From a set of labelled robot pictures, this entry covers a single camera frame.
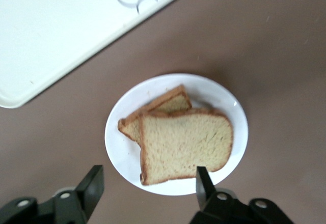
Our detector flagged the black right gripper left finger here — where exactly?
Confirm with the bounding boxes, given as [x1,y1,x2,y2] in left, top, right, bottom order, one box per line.
[0,164,104,224]

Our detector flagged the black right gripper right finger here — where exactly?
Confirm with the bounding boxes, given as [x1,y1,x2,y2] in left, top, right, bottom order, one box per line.
[189,166,295,224]

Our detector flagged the cream bear print tray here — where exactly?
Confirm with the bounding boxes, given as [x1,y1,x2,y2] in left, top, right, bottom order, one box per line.
[0,0,203,109]

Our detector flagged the brown bread slice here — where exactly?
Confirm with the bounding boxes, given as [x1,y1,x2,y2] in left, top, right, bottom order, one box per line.
[117,84,193,143]
[139,108,234,186]

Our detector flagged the white round plate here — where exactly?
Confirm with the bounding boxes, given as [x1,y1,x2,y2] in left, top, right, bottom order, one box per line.
[104,73,249,197]

